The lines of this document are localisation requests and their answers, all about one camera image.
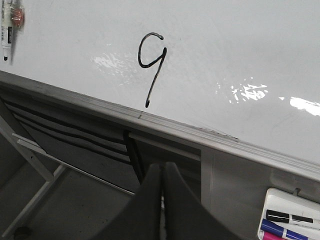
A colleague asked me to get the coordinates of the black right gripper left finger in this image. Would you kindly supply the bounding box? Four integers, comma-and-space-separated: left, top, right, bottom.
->
92, 163, 162, 240

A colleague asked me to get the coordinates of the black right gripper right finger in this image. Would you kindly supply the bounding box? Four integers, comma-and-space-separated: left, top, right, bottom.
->
163, 162, 238, 240

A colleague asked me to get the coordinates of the blue capped whiteboard marker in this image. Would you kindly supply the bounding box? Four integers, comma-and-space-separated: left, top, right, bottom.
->
260, 219, 312, 240

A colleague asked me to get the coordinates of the pink capped whiteboard marker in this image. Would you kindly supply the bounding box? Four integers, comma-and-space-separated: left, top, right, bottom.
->
258, 230, 284, 240

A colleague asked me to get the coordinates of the black capped whiteboard marker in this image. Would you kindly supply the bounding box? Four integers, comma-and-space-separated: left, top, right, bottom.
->
266, 209, 320, 229

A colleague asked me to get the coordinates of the dark slatted panel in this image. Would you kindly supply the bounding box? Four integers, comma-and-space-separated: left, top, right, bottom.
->
1, 97, 144, 191

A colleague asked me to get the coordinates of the white marker tray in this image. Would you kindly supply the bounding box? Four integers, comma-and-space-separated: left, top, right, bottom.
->
260, 188, 320, 240

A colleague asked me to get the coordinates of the white whiteboard with metal frame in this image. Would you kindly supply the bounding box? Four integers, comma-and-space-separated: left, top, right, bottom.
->
0, 0, 320, 180

